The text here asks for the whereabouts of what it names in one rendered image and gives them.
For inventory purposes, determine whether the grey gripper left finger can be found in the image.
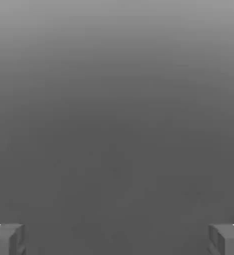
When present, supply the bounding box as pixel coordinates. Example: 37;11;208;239
0;223;26;255

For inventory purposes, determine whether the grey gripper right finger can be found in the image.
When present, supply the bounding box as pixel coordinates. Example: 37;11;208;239
208;223;234;255

